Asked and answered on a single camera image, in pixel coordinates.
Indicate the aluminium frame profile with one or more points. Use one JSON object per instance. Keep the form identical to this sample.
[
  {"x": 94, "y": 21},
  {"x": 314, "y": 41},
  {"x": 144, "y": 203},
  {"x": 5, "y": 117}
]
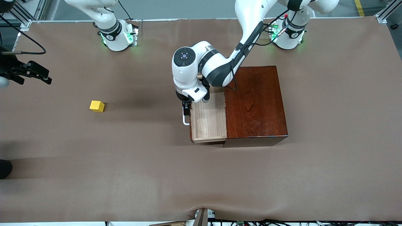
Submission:
[
  {"x": 381, "y": 18},
  {"x": 25, "y": 22}
]

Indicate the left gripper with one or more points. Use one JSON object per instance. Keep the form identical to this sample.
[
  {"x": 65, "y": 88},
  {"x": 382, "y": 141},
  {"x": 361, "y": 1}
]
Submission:
[{"x": 186, "y": 106}]

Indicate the yellow block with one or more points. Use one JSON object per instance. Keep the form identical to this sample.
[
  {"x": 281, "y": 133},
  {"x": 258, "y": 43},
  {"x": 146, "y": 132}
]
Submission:
[{"x": 96, "y": 106}]

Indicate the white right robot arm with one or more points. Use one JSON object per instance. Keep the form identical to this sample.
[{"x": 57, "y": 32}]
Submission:
[{"x": 114, "y": 34}]

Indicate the brown table cover mat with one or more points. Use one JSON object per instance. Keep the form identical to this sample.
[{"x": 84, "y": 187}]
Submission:
[{"x": 94, "y": 157}]

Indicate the black round object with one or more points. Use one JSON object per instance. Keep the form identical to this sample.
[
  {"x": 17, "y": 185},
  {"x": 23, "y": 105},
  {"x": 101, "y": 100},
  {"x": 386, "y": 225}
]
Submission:
[{"x": 3, "y": 169}]

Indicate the grey metal bracket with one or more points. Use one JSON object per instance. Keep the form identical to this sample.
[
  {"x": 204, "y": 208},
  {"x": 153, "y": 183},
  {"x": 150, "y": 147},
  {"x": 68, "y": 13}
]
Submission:
[{"x": 201, "y": 218}]

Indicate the dark wooden cabinet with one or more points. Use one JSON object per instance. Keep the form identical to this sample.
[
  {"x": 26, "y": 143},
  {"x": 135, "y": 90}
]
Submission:
[{"x": 256, "y": 103}]

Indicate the small green circuit board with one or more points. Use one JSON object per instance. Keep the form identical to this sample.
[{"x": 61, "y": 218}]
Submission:
[{"x": 241, "y": 223}]

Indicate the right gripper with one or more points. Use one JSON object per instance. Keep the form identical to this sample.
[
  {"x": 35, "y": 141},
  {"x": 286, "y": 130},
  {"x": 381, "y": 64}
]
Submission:
[{"x": 12, "y": 68}]

